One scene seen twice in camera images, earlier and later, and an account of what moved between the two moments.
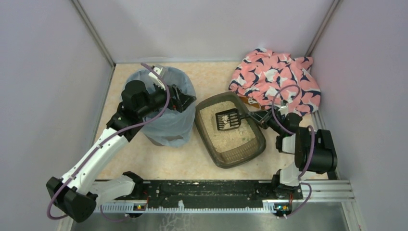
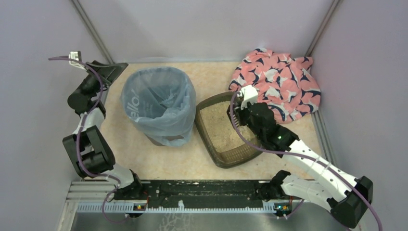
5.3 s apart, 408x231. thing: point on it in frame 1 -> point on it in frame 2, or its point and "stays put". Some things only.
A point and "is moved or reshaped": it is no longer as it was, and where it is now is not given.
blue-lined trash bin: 174,128 stays put
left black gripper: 178,99 -> 98,72
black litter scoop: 229,119 is moved or reshaped
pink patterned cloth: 271,77 stays put
